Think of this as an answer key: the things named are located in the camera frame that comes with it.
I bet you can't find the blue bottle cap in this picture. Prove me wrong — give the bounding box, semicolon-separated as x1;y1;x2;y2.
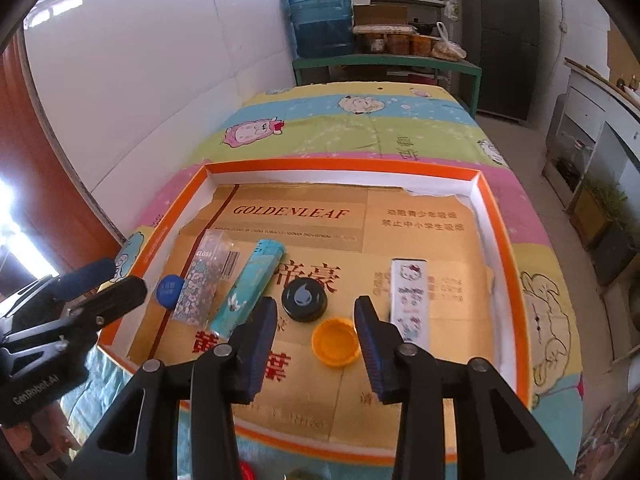
155;274;184;310

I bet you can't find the red bottle cap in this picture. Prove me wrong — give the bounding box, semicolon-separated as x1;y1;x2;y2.
240;460;256;480

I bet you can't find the black bottle cap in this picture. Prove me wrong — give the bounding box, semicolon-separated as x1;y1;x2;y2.
281;278;328;323

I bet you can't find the gold lighter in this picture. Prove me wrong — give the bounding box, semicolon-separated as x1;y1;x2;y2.
283;468;322;480

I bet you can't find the person's hand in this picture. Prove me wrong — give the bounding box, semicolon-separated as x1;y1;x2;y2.
2;401;80;479

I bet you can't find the clear patterned lighter box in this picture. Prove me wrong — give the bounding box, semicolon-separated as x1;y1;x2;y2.
172;229;240;327

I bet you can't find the teal lighter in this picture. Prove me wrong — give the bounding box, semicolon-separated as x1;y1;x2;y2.
208;240;285;339

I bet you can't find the white hello kitty lighter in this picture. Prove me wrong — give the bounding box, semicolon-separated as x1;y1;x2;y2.
390;258;431;350

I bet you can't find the yellow-orange bottle cap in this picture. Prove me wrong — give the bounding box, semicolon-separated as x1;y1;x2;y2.
311;318;360;368

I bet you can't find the orange shallow cardboard tray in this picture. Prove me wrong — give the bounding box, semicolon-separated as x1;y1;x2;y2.
116;158;530;466

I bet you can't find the potted green plant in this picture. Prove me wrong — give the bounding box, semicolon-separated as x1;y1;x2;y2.
570;176;627;250

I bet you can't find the white kitchen counter cabinet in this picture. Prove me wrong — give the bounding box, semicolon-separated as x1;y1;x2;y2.
542;58;639;214

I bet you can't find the cartoon patterned tablecloth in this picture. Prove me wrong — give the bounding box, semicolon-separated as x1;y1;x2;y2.
60;81;586;480

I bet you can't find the blue water jug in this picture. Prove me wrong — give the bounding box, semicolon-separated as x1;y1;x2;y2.
286;0;356;58

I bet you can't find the green side table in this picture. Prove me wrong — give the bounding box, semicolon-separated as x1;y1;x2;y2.
292;54;484;118

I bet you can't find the plastic bag of food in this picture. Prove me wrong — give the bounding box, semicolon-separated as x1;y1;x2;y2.
431;22;466;62

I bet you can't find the brown cardboard box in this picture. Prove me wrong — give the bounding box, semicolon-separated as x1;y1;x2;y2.
354;3;408;26

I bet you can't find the black refrigerator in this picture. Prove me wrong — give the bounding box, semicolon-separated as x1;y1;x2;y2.
461;0;540;122

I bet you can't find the red wooden door frame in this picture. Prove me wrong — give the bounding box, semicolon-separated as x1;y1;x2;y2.
1;34;120;273

